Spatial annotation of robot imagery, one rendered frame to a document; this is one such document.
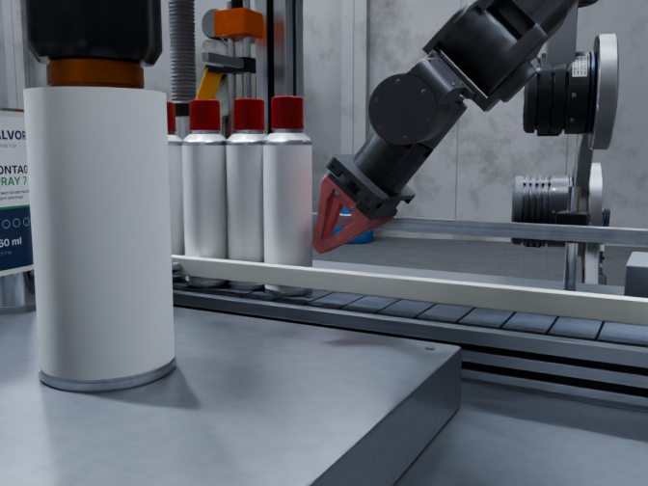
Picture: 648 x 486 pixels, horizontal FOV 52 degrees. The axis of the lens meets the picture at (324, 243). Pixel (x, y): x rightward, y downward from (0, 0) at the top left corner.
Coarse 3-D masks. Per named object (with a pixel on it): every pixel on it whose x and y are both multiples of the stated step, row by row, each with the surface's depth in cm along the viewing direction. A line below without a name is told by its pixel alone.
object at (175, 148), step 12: (168, 108) 75; (168, 120) 75; (168, 132) 75; (168, 144) 74; (180, 144) 76; (168, 156) 75; (180, 156) 76; (180, 168) 76; (180, 180) 76; (180, 192) 76; (180, 204) 76; (180, 216) 77; (180, 228) 77; (180, 240) 77; (180, 252) 77; (180, 276) 77
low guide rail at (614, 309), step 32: (192, 256) 73; (320, 288) 65; (352, 288) 63; (384, 288) 61; (416, 288) 60; (448, 288) 58; (480, 288) 57; (512, 288) 56; (608, 320) 53; (640, 320) 52
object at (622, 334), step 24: (192, 288) 73; (216, 288) 73; (384, 312) 62; (408, 312) 62; (432, 312) 62; (456, 312) 62; (480, 312) 62; (504, 312) 62; (552, 336) 55; (576, 336) 54; (600, 336) 54; (624, 336) 54
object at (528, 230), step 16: (336, 224) 71; (384, 224) 69; (400, 224) 68; (416, 224) 67; (432, 224) 66; (448, 224) 66; (464, 224) 65; (480, 224) 64; (496, 224) 63; (512, 224) 63; (528, 224) 62; (544, 224) 62; (560, 240) 61; (576, 240) 60; (592, 240) 60; (608, 240) 59; (624, 240) 58; (640, 240) 58
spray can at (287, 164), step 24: (288, 96) 67; (288, 120) 67; (264, 144) 68; (288, 144) 67; (264, 168) 69; (288, 168) 67; (264, 192) 69; (288, 192) 67; (264, 216) 69; (288, 216) 68; (264, 240) 70; (288, 240) 68; (288, 264) 68; (264, 288) 71; (288, 288) 69
